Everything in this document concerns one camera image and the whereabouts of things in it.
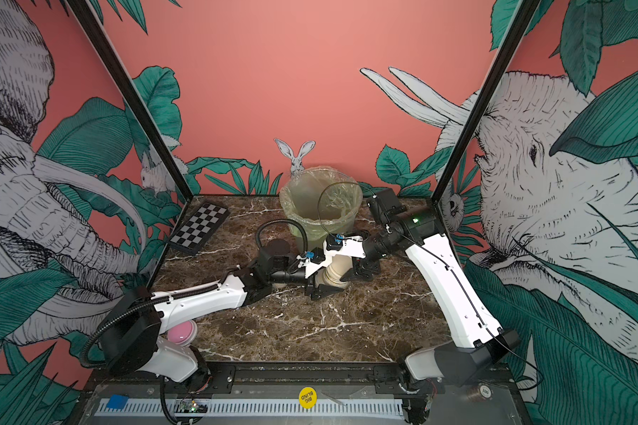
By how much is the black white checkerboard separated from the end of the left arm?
0.47 m

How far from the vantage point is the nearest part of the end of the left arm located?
0.60 m

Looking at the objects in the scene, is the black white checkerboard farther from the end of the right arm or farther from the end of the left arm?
the end of the right arm

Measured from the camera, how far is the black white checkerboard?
103 cm
